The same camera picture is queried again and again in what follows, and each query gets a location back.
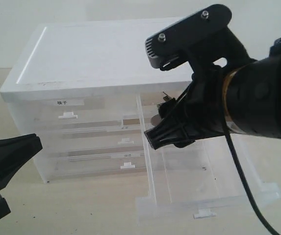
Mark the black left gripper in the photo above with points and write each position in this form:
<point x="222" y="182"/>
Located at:
<point x="14" y="153"/>

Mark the key bunch with blue tag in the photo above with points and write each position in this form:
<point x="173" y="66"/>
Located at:
<point x="165" y="109"/>

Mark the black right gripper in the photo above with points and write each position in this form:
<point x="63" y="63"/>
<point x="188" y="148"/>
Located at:
<point x="200" y="105"/>

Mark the clear wide drawer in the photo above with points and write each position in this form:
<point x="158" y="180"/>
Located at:
<point x="60" y="168"/>
<point x="73" y="142"/>

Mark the clear bottom wide drawer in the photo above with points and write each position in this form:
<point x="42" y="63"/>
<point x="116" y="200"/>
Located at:
<point x="60" y="168"/>

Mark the clear middle wide drawer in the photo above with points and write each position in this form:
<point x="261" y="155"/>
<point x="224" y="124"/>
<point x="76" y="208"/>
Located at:
<point x="73" y="142"/>

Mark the white plastic drawer cabinet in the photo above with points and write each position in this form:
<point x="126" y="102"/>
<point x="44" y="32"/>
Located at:
<point x="76" y="60"/>

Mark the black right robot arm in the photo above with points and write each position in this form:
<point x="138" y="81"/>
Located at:
<point x="227" y="86"/>

